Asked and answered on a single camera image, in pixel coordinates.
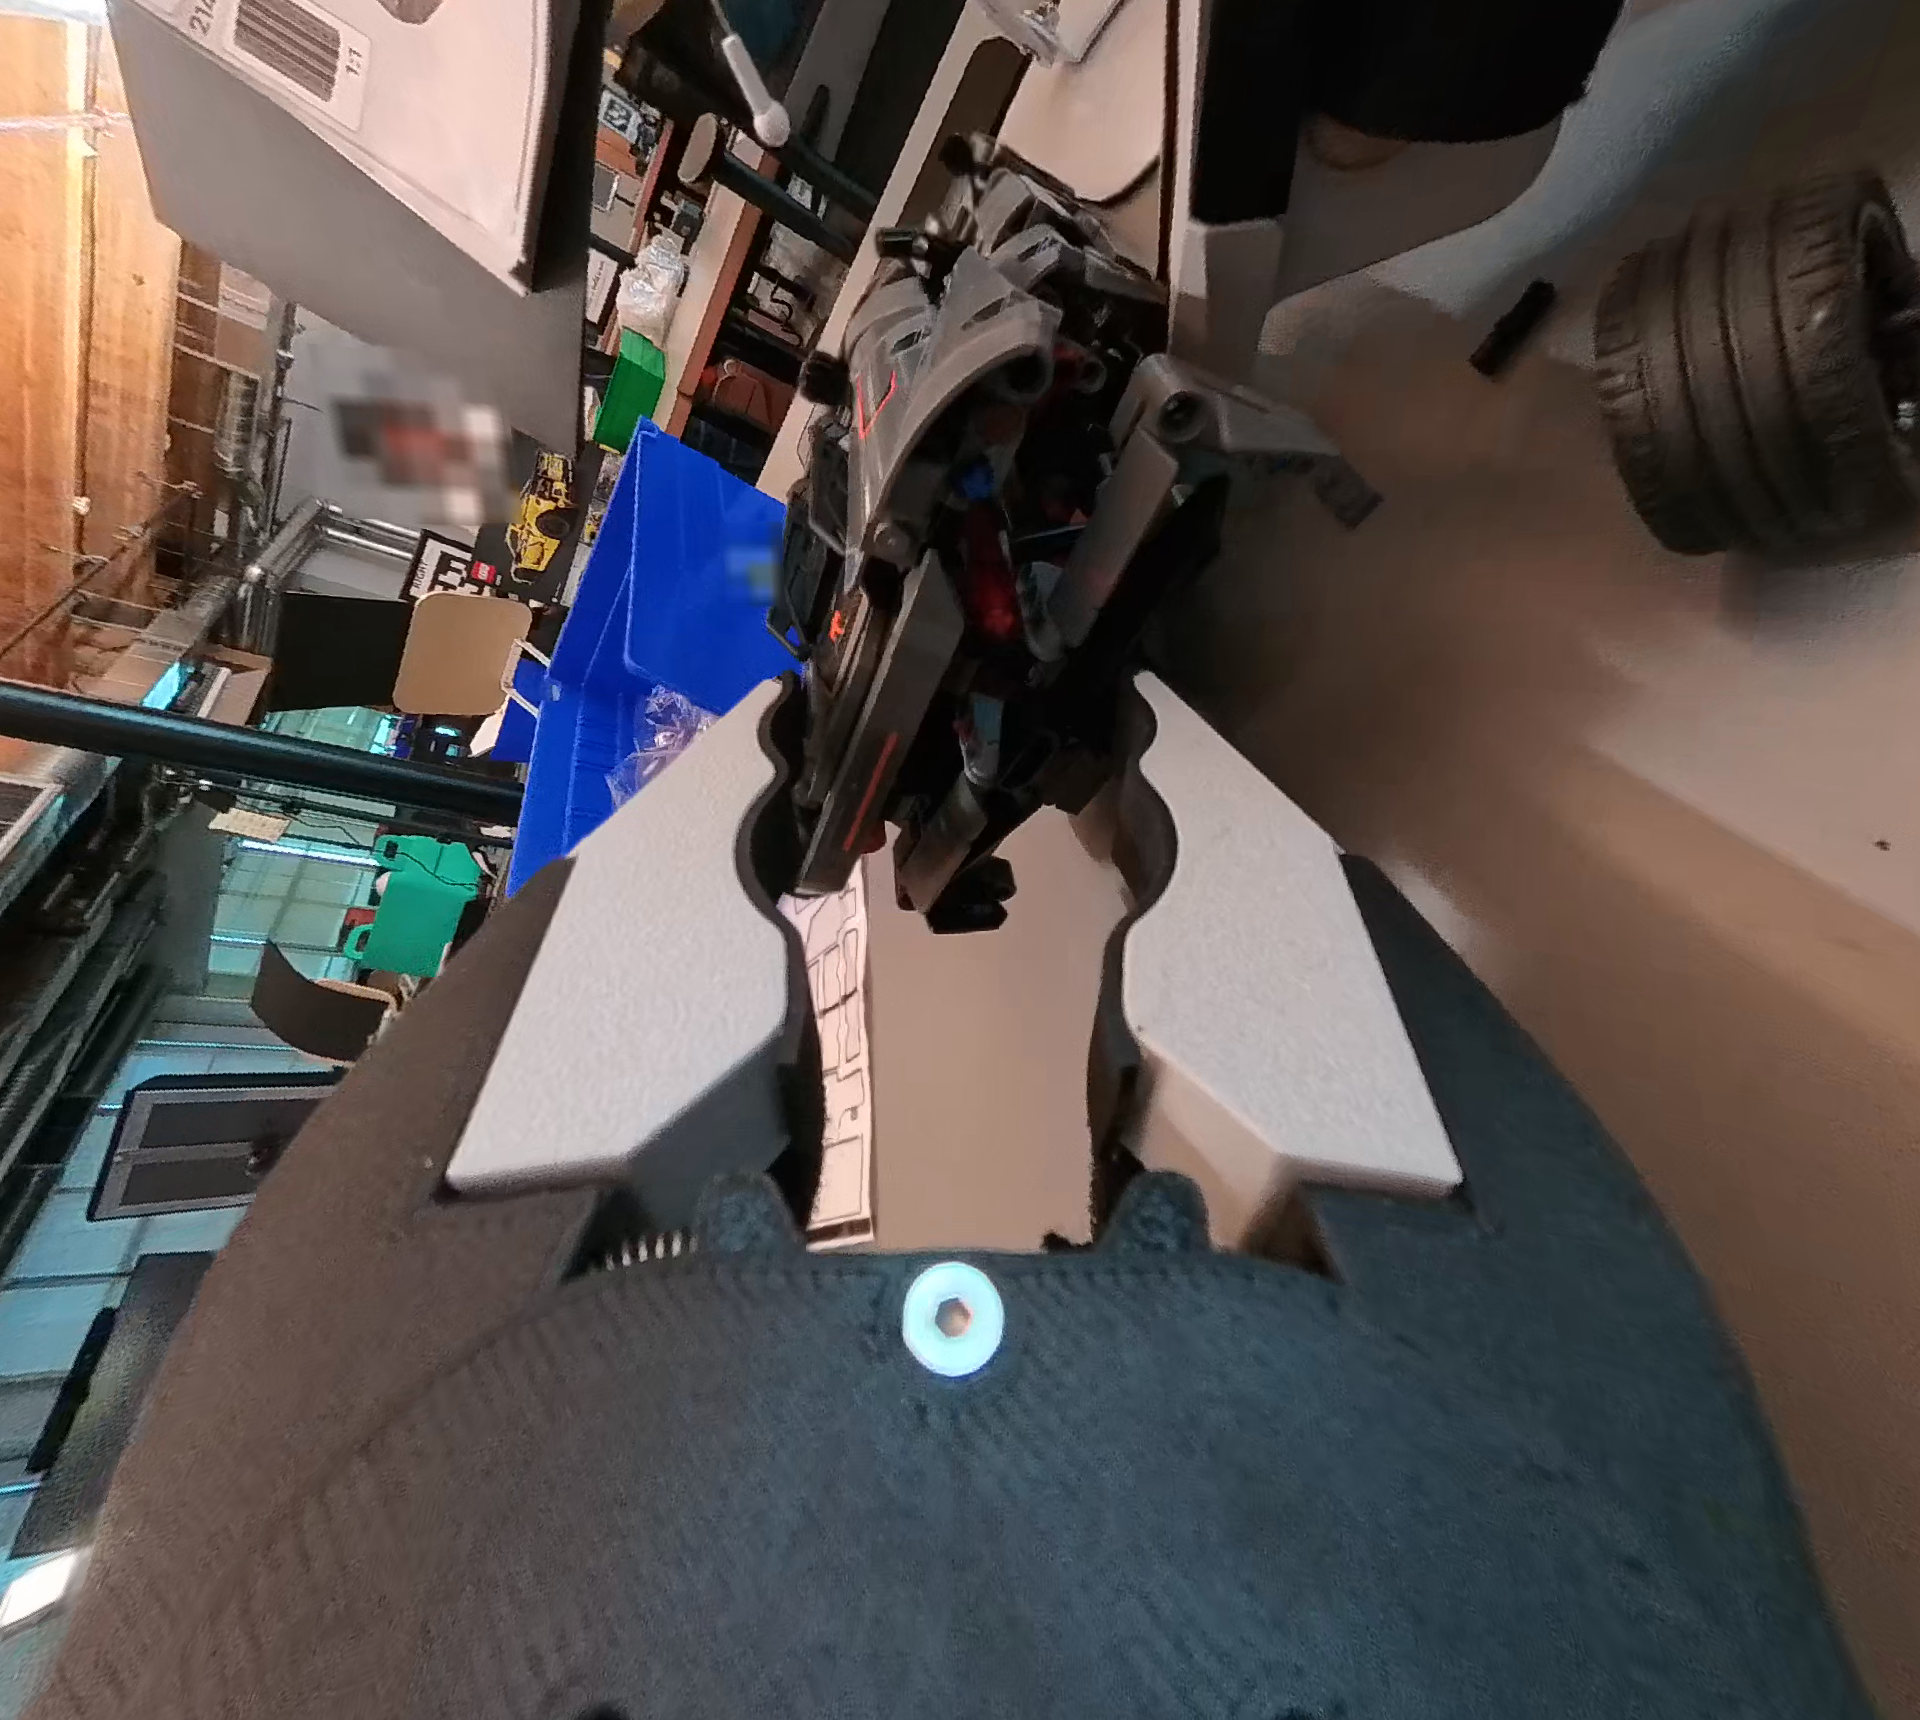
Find white sticker sheet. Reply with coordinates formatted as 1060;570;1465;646
781;873;878;1249

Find black box yellow car print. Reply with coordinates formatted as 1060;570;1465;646
504;447;582;588

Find grey toy car model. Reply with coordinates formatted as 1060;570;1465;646
769;134;1382;937

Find black steel pole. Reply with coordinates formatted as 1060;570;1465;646
0;678;530;826

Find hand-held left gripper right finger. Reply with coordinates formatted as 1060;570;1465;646
1088;672;1467;1249

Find crumpled clear bag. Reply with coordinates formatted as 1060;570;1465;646
615;230;695;346

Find green plastic box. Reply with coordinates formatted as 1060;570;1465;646
592;337;680;453

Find black toy pin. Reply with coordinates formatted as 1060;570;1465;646
1467;277;1557;376

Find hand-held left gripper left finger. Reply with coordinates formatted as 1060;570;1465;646
445;677;826;1205

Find instruction book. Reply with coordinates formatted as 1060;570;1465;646
49;0;632;298

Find blue plastic bin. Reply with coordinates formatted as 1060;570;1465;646
506;414;811;897

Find clear bags of toy parts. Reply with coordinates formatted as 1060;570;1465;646
606;683;739;810

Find tan plywood chair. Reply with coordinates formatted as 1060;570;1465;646
391;591;538;720

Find black toy wheel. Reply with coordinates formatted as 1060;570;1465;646
1588;170;1920;562

